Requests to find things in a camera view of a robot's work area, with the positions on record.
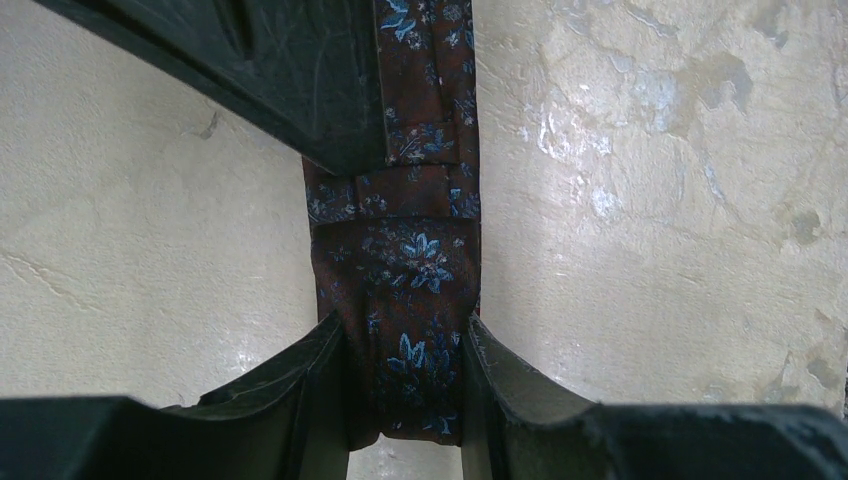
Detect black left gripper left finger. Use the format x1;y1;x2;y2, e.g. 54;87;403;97
1;314;343;479

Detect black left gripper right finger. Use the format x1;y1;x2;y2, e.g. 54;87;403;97
461;316;847;479

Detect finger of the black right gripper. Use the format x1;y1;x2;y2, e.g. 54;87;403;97
47;0;387;176

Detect maroon blue floral tie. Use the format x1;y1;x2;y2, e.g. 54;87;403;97
304;1;481;450

